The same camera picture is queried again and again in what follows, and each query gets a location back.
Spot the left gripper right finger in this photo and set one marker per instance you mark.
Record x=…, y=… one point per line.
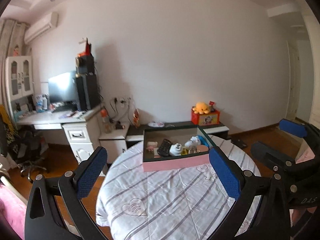
x=271, y=219

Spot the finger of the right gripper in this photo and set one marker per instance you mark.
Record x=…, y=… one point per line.
x=293, y=128
x=271, y=158

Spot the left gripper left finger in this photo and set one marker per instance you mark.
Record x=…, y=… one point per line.
x=43, y=219

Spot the rose gold lidded jar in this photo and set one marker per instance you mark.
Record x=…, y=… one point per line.
x=202, y=148

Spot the white cat figurine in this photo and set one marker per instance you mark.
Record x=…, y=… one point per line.
x=195, y=141

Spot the white earbuds case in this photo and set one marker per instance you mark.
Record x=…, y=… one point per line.
x=191, y=143

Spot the white travel plug adapter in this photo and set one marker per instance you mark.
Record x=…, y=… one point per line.
x=176, y=149

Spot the black remote control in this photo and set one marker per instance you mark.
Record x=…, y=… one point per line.
x=164, y=148

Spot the white brick kitty model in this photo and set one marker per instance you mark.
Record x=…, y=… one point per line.
x=151, y=146

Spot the black floor scale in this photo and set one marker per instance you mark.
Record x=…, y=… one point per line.
x=239, y=143

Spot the red orange storage box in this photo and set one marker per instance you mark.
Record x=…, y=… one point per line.
x=212, y=118

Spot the black office chair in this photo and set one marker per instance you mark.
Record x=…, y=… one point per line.
x=24, y=146

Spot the striped white table cloth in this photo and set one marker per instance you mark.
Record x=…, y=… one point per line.
x=187, y=203

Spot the orange octopus plush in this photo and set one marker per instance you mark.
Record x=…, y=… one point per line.
x=201, y=108

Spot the white desk with drawers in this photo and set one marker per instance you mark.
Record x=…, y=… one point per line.
x=82, y=130

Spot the pink green storage box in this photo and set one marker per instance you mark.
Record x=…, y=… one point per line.
x=189, y=157

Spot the low black white cabinet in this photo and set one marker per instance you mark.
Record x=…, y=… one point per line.
x=120, y=140

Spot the orange capped bottle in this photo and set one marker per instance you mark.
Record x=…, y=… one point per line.
x=105, y=121

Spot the patterned face mask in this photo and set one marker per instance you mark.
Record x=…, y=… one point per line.
x=156, y=124

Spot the computer monitor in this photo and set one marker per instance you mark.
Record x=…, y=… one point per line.
x=62, y=87

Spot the black computer tower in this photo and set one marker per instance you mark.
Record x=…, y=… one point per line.
x=87, y=95

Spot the snack bag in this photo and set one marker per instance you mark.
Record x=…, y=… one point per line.
x=136, y=121

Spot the white glass door cabinet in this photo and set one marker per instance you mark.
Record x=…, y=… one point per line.
x=18, y=80

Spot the black speaker box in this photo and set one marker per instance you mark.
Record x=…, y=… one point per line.
x=85, y=64

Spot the red paper bag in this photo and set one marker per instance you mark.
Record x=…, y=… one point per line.
x=85, y=48

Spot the white air conditioner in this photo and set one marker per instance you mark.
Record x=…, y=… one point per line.
x=40, y=27

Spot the wall power outlet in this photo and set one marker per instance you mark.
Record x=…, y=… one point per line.
x=121, y=100

